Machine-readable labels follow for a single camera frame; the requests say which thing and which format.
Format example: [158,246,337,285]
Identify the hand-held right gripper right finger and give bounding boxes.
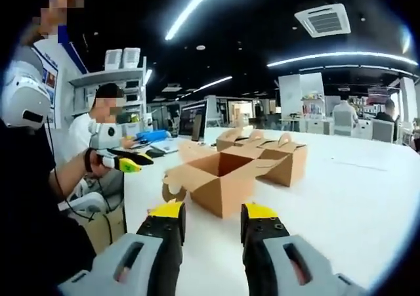
[240,202,367,296]

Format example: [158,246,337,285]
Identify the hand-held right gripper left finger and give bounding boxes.
[57,200,186,296]

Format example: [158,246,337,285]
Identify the brown paper box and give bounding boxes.
[236,129,275,153]
[161,151,293,220]
[215,116,252,153]
[257,132,308,188]

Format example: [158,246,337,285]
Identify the person's left hand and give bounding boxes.
[87,150,114,180]

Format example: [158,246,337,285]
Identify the blue tray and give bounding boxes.
[135,129,172,143]

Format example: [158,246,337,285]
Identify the white chair armrest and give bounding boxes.
[58,190,106,219]

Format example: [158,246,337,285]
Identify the white metal shelf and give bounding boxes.
[68,57,149,127]

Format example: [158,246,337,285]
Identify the silver laptop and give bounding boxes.
[149,98,209,156]

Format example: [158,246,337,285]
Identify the white storage container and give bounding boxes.
[104,49,125,72]
[123,47,142,70]

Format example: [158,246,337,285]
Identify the white blue poster board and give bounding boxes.
[35,44,89,127]

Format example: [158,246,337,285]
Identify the white grey chest device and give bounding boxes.
[1,44,55,130]

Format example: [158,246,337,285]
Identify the person's black shirt torso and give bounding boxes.
[0,118,96,287]

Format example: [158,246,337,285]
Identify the long ceiling strip light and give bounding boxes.
[163,0,231,41]
[266,51,418,69]

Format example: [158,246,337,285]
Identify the white mesh office chair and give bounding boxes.
[332,107,358,137]

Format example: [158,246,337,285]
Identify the shelf of colourful goods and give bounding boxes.
[299,93,329,117]

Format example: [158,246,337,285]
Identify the white ceiling air conditioner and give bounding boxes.
[293,3,352,39]

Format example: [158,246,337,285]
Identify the black wrist strap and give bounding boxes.
[83,147,95,173]

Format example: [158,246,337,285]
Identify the black device cable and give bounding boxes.
[45,114,113,242]

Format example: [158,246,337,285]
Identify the red wall screen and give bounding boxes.
[367,85,389,106]

